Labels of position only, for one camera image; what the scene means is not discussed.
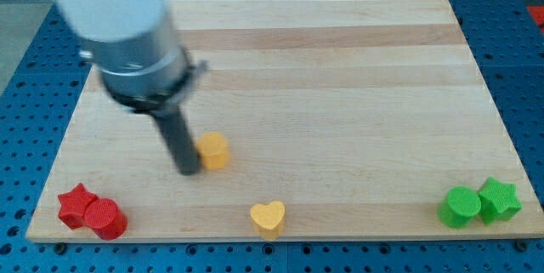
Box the green cylinder block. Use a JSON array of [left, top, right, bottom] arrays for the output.
[[437, 186, 481, 229]]

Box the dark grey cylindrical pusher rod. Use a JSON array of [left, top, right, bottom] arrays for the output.
[[150, 105, 201, 176]]

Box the red star block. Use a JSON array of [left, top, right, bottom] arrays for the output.
[[58, 183, 99, 230]]

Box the red cylinder block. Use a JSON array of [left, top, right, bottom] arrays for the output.
[[84, 198, 128, 241]]

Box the yellow heart block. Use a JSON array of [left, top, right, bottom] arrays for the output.
[[250, 201, 286, 242]]

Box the green star block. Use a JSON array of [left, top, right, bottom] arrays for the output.
[[478, 177, 523, 225]]

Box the light wooden board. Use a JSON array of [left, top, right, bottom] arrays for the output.
[[26, 0, 543, 243]]

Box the yellow hexagon block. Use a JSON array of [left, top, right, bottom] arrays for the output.
[[196, 132, 230, 170]]

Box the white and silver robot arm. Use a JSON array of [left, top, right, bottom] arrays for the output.
[[54, 0, 207, 175]]

